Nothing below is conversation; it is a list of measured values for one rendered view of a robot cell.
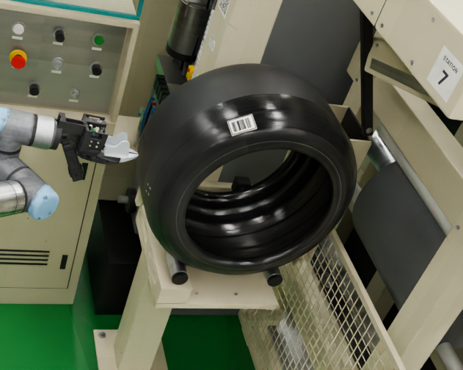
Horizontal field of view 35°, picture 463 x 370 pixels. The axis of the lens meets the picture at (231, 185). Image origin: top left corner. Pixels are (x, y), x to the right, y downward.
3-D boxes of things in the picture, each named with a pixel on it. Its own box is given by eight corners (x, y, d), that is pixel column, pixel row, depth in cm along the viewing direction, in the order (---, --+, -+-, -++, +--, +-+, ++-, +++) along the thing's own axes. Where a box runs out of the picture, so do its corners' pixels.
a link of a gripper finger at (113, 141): (144, 139, 174) (107, 132, 170) (136, 158, 177) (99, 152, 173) (141, 132, 176) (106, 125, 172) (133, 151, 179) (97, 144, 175)
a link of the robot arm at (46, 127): (30, 153, 164) (28, 131, 170) (50, 156, 166) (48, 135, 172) (38, 126, 160) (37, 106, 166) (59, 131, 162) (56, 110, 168)
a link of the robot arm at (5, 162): (-2, 202, 164) (9, 163, 158) (-31, 175, 168) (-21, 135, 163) (26, 196, 170) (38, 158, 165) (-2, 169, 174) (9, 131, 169)
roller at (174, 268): (166, 188, 218) (165, 199, 221) (150, 189, 217) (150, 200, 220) (188, 273, 192) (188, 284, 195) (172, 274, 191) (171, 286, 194)
